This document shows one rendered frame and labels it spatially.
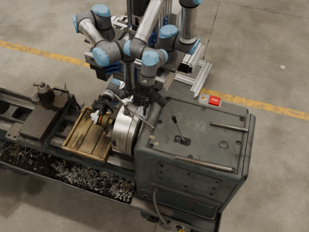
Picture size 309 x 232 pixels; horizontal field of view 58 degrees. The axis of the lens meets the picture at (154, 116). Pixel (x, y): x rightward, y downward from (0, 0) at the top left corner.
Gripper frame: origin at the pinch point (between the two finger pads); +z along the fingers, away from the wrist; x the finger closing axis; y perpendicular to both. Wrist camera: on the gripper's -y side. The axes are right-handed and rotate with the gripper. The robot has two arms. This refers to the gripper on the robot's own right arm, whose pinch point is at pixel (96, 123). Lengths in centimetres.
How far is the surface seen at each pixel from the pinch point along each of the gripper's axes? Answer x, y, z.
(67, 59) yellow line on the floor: -108, 122, -135
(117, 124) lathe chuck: 13.4, -17.3, 4.3
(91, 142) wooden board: -19.7, 4.5, 4.5
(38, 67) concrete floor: -108, 149, -110
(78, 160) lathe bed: -37.1, 14.0, 12.5
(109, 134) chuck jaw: 4.5, -12.2, 7.1
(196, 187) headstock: -8, -68, 16
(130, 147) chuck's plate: 5.0, -27.0, 11.0
